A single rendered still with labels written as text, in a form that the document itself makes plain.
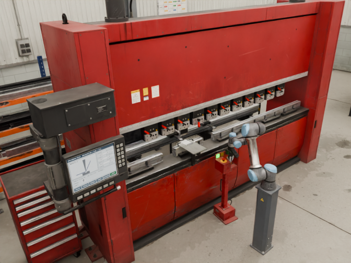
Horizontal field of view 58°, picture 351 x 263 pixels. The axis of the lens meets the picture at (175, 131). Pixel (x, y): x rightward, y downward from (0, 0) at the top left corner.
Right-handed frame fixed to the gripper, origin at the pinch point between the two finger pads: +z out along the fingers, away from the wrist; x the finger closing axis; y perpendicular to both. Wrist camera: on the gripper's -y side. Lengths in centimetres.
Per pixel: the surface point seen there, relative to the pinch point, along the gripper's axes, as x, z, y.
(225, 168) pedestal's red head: 12.0, 0.8, -6.0
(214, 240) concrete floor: 41, 72, -32
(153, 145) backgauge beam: 69, -15, 52
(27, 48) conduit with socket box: 131, -44, 427
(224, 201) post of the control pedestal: 7, 51, -5
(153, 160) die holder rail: 84, -16, 25
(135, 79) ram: 97, -105, 30
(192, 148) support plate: 44, -25, 12
